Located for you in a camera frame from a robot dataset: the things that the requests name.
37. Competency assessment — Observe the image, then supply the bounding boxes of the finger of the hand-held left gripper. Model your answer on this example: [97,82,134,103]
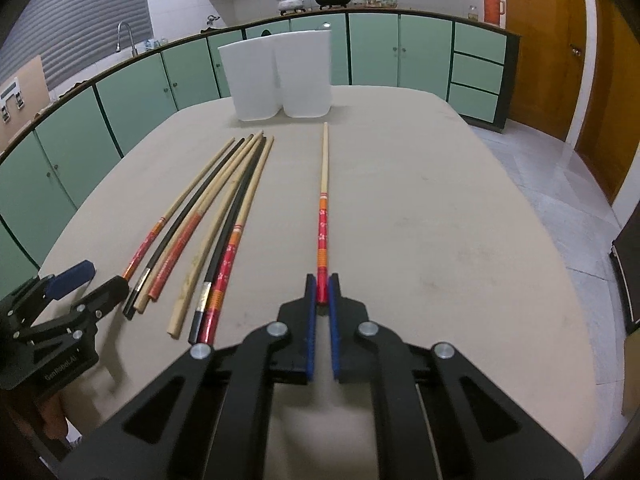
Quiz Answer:
[0,260,97,321]
[15,276,131,346]

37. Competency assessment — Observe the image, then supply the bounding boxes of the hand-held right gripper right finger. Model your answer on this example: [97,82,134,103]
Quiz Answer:
[329,274,583,480]

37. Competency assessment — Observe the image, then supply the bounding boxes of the black chopstick with silver band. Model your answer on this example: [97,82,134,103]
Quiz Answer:
[188,136,268,345]

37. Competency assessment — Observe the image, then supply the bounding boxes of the wooden door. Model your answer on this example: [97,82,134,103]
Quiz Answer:
[575,0,640,206]
[502,0,588,141]

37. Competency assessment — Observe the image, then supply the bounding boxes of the orange thermos flask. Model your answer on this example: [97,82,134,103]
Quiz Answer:
[482,0,507,26]

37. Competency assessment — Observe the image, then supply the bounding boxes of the grey window shutter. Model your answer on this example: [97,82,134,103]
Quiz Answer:
[0,0,153,91]

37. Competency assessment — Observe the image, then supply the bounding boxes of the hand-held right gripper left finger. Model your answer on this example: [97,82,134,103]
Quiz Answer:
[60,274,318,480]

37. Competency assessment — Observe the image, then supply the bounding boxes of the cardboard board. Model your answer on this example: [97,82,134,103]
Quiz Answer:
[0,55,51,151]

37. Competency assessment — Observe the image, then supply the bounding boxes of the pale wooden chopstick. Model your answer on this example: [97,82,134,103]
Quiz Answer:
[167,135,268,339]

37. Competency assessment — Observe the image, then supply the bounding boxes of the white device on cardboard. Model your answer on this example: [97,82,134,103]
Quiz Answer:
[0,80,25,122]

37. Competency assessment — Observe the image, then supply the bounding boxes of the chrome kitchen faucet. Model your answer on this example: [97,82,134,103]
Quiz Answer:
[116,21,138,57]

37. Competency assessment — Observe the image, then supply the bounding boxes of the group of chopsticks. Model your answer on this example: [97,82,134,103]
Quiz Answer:
[122,134,253,321]

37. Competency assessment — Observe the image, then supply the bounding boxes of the green base kitchen cabinets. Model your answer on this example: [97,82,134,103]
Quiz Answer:
[0,10,521,301]

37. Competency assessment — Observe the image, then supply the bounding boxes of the person's left hand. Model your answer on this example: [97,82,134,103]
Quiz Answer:
[35,389,69,433]

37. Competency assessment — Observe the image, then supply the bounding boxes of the black furniture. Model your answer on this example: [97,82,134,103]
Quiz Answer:
[611,227,640,336]

